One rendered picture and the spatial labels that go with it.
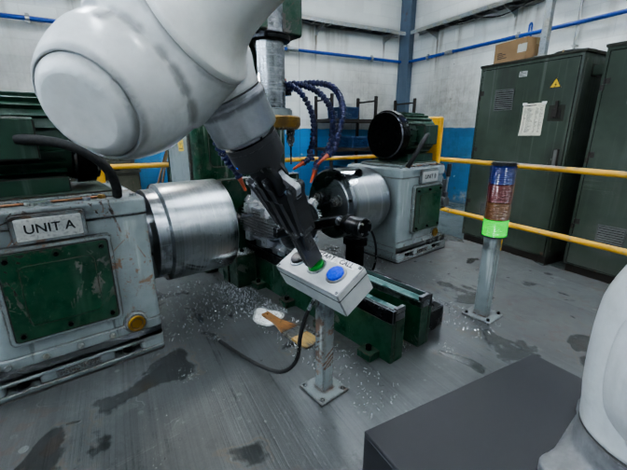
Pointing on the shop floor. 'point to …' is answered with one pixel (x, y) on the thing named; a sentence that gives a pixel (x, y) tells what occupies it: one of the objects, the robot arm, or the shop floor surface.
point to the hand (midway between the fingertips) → (306, 246)
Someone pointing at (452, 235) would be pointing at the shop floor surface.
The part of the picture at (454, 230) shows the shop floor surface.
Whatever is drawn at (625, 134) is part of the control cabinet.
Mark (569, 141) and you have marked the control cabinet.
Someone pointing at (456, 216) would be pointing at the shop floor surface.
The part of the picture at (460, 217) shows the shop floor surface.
